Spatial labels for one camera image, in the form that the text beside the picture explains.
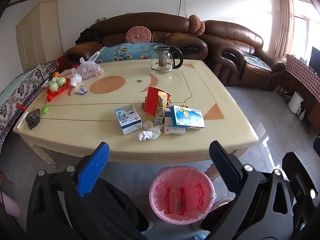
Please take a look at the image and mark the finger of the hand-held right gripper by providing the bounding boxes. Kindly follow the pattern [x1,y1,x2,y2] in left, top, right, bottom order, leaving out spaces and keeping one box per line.
[282,152,320,230]

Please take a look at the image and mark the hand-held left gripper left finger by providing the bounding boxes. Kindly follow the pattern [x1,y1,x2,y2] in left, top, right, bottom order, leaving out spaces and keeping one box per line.
[26,142,113,240]

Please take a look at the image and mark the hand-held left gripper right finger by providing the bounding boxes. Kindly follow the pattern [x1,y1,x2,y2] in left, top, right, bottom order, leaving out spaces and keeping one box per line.
[207,141,303,240]

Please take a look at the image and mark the bin with pink bag liner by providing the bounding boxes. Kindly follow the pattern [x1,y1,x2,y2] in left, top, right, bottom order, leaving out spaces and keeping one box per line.
[149,166,216,225]

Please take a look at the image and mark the white box with blue band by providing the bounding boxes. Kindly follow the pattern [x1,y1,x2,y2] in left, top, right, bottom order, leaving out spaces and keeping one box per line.
[164,107,186,135]

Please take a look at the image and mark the white tissue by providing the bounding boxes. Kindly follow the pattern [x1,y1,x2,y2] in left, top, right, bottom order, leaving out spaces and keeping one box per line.
[138,120,162,141]

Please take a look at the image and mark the beige shoe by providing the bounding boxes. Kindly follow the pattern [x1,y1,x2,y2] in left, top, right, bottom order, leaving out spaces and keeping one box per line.
[212,198,233,207]

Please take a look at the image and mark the black pants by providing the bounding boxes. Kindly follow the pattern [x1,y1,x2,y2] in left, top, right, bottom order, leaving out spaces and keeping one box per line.
[82,179,238,240]

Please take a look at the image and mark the beige coffee table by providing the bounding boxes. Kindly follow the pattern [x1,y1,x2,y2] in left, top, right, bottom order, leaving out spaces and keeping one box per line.
[12,59,259,168]

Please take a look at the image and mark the white and blue medicine box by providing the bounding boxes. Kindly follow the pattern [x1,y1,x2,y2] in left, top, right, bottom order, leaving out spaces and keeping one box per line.
[115,104,143,135]

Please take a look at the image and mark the blue cartoon print box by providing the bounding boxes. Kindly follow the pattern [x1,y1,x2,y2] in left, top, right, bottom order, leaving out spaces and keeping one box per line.
[171,105,205,129]

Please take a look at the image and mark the white appliance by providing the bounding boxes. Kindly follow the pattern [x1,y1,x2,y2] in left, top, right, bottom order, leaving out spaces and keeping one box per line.
[288,91,304,114]

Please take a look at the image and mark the crumpled brown bag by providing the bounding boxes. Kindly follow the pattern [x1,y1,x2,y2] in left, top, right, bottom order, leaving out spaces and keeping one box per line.
[25,108,42,130]

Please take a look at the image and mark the yellow snack packet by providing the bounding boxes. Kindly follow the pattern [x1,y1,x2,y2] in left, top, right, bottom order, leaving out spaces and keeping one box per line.
[154,92,167,125]

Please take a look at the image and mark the red tray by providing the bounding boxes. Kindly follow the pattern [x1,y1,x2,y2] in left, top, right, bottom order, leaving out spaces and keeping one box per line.
[45,76,70,102]

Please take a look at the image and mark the white remote control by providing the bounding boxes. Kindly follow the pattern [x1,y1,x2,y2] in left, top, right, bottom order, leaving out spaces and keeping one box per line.
[15,110,29,128]

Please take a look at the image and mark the red paper carton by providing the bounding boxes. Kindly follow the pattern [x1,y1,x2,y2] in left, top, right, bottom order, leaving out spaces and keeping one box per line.
[144,86,172,116]

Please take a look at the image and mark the small white plastic bag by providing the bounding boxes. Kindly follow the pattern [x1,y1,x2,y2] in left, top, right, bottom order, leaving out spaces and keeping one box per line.
[70,68,83,87]

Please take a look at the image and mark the checkered cloth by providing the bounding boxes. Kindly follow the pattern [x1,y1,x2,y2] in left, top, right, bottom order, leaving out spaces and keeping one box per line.
[285,54,320,94]

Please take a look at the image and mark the clear plastic bag of nuts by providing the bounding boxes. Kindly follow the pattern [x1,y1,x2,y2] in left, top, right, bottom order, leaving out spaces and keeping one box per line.
[76,51,104,80]

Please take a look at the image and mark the blue seat cloth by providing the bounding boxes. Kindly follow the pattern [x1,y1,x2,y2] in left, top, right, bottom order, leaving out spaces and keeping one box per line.
[244,54,272,71]

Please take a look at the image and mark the patterned blanket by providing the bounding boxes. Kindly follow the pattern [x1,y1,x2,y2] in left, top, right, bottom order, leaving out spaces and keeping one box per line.
[0,60,59,143]

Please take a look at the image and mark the black monitor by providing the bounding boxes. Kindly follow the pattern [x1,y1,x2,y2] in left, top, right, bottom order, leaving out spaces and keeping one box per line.
[309,46,320,75]

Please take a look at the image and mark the blue floral blanket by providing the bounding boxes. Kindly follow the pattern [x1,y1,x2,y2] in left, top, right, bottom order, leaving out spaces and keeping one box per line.
[95,42,163,64]

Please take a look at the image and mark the brown leather armchair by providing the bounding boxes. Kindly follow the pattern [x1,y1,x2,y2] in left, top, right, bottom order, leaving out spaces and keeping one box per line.
[199,20,285,90]

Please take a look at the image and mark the black clothing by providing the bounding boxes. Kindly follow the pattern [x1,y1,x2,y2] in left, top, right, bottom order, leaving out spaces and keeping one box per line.
[75,27,103,44]

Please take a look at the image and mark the pink round cushion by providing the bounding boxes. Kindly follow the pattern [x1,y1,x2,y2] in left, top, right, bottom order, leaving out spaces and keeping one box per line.
[188,14,206,37]
[125,26,152,43]

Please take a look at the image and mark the window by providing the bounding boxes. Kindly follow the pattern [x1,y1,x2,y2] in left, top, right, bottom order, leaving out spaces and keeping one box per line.
[291,0,320,63]

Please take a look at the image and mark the cream cabinet door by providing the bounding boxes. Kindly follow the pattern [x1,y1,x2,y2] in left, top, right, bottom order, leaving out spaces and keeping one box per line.
[16,1,63,72]

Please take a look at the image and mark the beige curtain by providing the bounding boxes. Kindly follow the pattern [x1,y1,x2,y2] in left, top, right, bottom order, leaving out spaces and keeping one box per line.
[269,0,295,60]

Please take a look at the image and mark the brown leather sofa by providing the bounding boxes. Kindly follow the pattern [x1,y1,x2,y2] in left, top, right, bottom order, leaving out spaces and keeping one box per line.
[64,12,209,64]

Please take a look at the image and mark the glass teapot with black handle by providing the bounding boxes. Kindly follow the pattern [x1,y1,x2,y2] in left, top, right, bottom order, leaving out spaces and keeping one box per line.
[151,44,184,74]

